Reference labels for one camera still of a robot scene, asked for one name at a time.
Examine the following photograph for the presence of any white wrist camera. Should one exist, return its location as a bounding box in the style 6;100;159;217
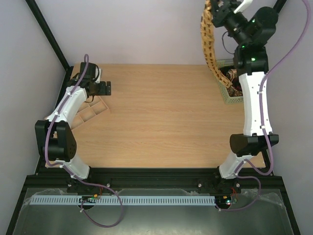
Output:
233;0;253;14
94;69;102;83

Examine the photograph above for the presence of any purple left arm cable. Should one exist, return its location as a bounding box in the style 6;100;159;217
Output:
42;53;124;228

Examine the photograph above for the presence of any yellow beetle print tie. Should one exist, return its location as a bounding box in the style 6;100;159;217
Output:
200;0;232;88

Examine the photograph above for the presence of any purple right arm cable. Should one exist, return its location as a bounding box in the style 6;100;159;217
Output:
217;0;312;212

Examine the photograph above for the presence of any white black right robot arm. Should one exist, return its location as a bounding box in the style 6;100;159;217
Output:
209;0;279;192

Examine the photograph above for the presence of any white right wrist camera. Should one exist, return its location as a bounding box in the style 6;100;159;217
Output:
233;0;253;14

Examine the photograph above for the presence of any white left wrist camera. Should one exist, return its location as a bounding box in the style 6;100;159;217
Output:
94;69;102;83

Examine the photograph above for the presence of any wooden compartment tray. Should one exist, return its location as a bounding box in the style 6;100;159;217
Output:
46;95;111;131

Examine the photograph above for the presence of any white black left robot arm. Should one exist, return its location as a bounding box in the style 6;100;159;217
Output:
35;62;112;180

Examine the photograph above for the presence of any green perforated plastic basket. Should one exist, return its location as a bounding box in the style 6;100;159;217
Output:
217;59;243;104

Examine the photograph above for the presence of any black aluminium frame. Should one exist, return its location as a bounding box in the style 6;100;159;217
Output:
4;0;303;235

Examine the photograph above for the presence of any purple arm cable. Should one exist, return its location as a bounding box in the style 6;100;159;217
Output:
42;53;124;228
217;0;312;212

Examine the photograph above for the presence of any floral patterned tie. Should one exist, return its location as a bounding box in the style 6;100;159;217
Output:
220;67;238;84

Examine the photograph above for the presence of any light blue slotted cable duct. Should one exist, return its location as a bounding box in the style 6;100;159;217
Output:
30;195;216;206

